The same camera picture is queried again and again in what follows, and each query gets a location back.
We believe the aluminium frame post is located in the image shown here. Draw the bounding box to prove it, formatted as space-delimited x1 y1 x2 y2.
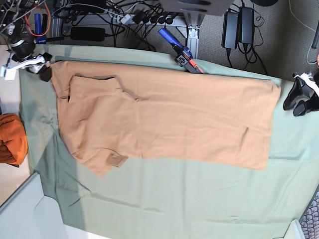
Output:
184 12 204 59

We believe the white cable on floor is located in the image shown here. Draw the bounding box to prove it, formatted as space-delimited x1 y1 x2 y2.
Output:
286 0 319 66

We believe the grey plastic bin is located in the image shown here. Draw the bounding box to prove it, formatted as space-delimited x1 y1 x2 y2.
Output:
0 173 68 239

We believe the light orange T-shirt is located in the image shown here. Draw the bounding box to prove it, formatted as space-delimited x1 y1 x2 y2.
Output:
51 61 281 176

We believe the black power adapter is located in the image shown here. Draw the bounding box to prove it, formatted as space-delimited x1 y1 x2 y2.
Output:
221 11 238 49
238 7 255 45

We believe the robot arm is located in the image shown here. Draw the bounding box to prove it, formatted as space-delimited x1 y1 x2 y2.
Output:
0 0 52 82

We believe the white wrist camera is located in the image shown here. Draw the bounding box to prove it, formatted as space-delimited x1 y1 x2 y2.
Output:
0 65 17 81

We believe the blue clamp at left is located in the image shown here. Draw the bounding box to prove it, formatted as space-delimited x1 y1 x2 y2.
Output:
33 13 64 45

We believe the black power brick on frame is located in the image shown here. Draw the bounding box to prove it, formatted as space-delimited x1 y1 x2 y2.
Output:
70 27 105 42

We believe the black power adapter left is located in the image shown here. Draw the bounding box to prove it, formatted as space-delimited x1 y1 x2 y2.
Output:
221 11 238 49

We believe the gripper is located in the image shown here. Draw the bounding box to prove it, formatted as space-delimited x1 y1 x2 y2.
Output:
5 39 52 82
283 73 319 117

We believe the black power adapter right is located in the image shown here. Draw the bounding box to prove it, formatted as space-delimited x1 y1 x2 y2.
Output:
238 7 255 45

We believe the blue clamp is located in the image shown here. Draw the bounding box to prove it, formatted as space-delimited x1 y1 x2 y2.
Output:
158 27 204 74
33 13 64 45

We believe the blue clamp at middle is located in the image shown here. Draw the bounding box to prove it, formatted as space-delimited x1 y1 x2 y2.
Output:
158 27 204 74

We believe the dark orange cloth pile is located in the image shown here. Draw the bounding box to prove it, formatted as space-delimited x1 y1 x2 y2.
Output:
0 114 28 165

